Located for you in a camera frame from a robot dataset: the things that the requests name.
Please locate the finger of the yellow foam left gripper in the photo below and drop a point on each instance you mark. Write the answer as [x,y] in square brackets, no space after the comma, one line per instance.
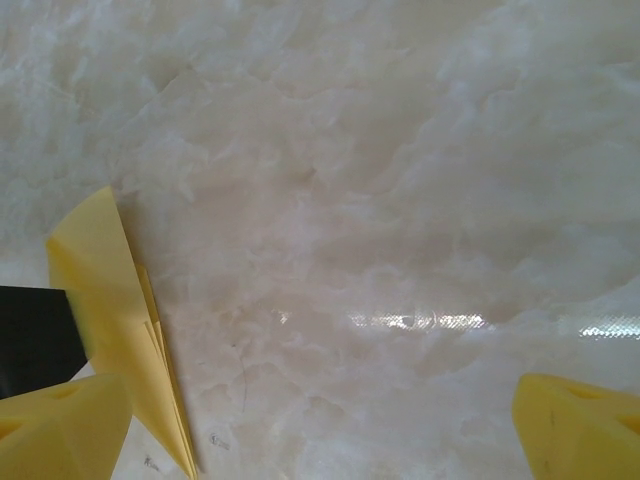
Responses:
[85,240]

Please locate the pale yellow square paper sheet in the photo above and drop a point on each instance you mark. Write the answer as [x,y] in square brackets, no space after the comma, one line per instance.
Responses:
[185,440]

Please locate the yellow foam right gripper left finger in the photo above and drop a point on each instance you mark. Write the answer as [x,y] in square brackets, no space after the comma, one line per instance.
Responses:
[60,430]

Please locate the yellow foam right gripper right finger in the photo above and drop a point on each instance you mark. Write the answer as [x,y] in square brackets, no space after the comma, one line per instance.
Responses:
[580,430]

